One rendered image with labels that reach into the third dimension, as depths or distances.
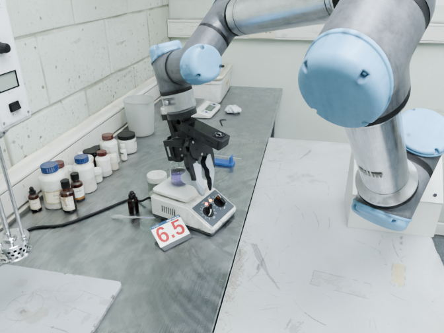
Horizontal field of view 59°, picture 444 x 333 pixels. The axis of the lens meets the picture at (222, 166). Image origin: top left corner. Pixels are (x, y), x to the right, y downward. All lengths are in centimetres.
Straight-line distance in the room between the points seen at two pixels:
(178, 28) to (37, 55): 120
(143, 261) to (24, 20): 79
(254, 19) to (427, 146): 42
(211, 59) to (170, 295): 50
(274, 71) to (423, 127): 158
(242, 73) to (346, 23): 194
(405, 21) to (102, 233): 86
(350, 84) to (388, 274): 60
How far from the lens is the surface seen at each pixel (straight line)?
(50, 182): 121
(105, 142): 144
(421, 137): 90
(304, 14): 69
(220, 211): 107
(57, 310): 90
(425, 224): 114
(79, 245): 108
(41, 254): 108
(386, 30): 51
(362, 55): 49
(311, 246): 103
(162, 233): 102
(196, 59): 78
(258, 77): 242
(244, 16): 79
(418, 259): 107
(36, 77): 137
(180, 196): 105
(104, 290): 92
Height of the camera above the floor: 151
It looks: 26 degrees down
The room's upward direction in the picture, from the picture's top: straight up
